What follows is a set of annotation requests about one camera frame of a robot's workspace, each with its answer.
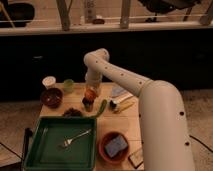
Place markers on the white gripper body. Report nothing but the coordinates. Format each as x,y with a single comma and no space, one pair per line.
94,85

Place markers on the red apple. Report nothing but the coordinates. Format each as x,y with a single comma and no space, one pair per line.
90,95

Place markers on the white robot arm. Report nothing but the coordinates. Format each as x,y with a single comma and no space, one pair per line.
165,139

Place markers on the small metal cup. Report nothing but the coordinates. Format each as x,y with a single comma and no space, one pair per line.
88,105

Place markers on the green plastic cup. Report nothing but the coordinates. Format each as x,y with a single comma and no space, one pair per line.
68,86

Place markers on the green cucumber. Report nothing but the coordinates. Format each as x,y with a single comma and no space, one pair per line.
102,107

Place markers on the grey cloth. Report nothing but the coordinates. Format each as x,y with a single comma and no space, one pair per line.
117,91

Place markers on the dark brown food pile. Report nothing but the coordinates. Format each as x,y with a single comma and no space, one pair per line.
72,113

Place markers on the dark red bowl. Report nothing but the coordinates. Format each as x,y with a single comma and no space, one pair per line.
51,97

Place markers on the orange bowl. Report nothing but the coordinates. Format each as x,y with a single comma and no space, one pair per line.
120,157

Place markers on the silver fork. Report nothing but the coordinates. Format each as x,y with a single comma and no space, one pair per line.
68,141

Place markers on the blue sponge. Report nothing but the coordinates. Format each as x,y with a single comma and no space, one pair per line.
114,146

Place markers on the green plastic tray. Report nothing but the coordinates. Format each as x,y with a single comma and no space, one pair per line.
45,154

